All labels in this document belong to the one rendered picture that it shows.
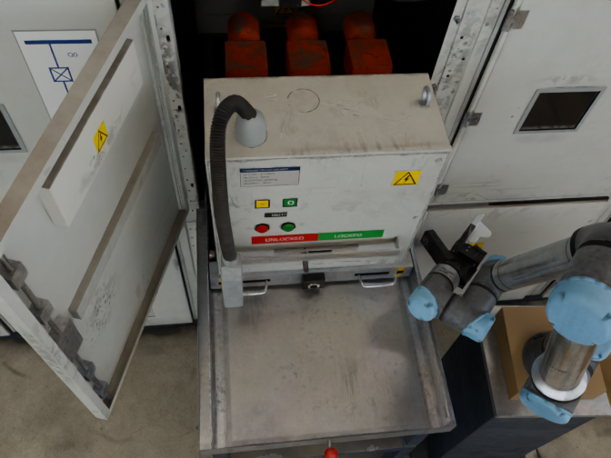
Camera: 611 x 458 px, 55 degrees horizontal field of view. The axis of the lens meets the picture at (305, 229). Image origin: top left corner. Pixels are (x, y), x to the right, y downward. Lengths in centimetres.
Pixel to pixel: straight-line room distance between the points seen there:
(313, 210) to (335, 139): 20
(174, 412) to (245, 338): 90
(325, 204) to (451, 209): 68
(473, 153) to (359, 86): 49
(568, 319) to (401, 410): 56
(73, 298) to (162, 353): 129
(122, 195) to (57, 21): 36
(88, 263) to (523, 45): 103
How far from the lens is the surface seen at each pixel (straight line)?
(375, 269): 156
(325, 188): 123
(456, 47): 139
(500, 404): 170
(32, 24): 128
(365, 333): 156
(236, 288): 135
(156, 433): 236
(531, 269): 133
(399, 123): 123
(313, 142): 117
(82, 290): 120
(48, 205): 100
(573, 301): 107
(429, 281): 144
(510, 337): 169
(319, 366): 151
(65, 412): 246
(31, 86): 139
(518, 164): 177
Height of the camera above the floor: 227
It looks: 57 degrees down
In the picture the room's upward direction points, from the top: 7 degrees clockwise
